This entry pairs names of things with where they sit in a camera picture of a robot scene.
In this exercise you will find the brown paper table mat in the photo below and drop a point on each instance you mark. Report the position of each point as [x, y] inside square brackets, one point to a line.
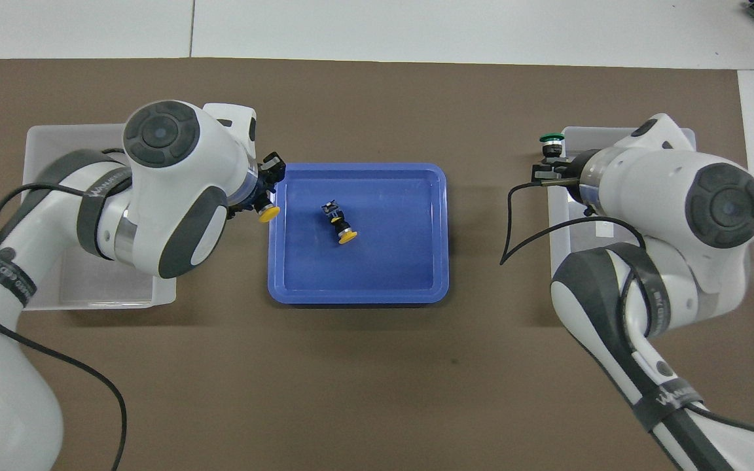
[377, 379]

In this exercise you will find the blue plastic tray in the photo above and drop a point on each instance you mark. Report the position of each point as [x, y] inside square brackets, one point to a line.
[377, 268]

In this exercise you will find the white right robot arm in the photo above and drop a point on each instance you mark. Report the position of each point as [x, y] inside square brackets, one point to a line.
[665, 190]

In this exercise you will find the small white label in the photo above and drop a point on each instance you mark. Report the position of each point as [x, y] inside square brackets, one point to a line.
[605, 230]

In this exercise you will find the yellow push button clear block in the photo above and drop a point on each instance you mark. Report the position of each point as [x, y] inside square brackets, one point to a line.
[269, 213]

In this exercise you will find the translucent white plastic box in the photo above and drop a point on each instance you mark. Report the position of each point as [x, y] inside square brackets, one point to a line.
[56, 140]
[557, 206]

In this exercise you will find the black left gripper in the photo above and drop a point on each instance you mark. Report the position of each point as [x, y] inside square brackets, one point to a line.
[264, 191]

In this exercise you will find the green push button switch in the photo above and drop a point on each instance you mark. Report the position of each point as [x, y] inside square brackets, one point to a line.
[552, 138]

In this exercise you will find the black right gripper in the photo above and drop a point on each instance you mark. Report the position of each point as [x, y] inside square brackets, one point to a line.
[580, 171]

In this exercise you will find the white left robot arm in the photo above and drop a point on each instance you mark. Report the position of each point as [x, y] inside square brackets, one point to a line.
[174, 190]

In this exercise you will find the yellow push button dark block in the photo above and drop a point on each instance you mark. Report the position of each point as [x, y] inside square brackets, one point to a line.
[340, 226]

